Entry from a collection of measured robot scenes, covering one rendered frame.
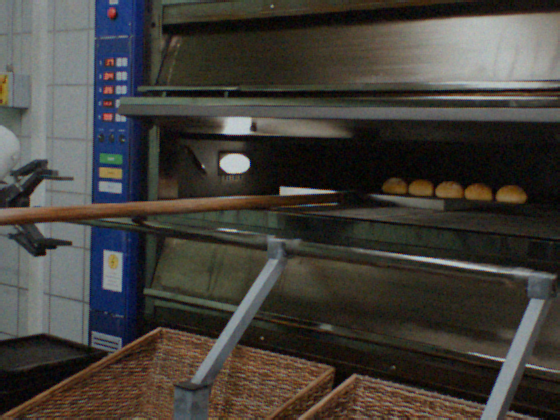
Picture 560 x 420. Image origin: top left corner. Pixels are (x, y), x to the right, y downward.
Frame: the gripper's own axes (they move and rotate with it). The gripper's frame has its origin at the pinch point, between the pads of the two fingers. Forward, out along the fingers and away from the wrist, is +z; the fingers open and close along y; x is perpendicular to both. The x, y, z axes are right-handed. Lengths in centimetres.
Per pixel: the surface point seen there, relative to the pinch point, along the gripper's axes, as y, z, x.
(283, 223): 4, 11, -54
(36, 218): 1.0, 1.8, 6.8
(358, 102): -23, 40, -40
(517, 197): 0, 25, -154
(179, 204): -0.3, 1.6, -29.4
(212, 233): 3.0, 23.3, -16.7
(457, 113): -21, 61, -40
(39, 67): -33, -79, -52
